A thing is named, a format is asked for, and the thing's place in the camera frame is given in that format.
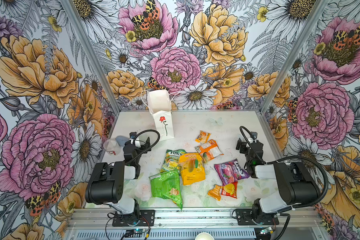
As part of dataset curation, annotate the green Fox's candy bag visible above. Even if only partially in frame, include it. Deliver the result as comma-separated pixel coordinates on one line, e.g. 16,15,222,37
160,149,187,173

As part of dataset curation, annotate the orange mango snack bag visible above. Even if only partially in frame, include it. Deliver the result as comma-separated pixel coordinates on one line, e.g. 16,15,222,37
195,140,223,163

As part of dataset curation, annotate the bright green chips bag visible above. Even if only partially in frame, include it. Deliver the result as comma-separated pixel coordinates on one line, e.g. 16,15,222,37
150,170,183,209

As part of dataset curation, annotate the white paper bag red flower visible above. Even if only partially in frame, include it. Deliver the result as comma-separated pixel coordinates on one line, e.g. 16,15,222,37
140,90,175,141

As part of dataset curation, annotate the yellow Lot 100 gummy bag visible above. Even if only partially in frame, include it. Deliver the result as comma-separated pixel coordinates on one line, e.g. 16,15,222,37
179,153,206,186

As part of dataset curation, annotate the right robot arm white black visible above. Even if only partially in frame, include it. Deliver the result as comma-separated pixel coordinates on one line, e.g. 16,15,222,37
236,134,329,225

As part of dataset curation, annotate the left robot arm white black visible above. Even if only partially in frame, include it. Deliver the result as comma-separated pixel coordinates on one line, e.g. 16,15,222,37
85,132,151,218

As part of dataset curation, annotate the purple Fox's candy bag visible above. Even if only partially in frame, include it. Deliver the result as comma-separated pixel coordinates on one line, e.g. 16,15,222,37
214,159,250,186

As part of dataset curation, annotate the clear plastic cup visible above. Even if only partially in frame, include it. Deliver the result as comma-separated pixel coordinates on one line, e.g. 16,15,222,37
103,139,121,156

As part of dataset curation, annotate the red orange snack packet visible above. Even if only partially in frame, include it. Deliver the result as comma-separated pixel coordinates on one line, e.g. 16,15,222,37
208,182,238,201

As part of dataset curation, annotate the small orange snack packet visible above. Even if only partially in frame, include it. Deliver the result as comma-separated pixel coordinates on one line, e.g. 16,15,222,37
195,131,211,144

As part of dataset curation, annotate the white paper cup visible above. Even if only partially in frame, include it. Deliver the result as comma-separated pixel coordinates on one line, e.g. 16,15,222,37
195,232,215,240

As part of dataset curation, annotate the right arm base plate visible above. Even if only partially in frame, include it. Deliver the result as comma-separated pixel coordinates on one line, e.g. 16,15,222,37
232,209,280,226

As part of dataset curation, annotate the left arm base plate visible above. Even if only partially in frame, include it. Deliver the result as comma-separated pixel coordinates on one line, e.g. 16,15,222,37
112,210,156,227

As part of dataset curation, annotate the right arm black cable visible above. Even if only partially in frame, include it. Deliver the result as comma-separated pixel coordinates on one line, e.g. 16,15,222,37
239,125,329,209

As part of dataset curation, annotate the aluminium front rail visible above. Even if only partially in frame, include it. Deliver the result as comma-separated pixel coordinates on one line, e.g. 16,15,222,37
64,207,330,240

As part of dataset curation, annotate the right metal corner post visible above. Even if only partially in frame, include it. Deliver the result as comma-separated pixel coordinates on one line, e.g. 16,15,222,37
260,0,329,114

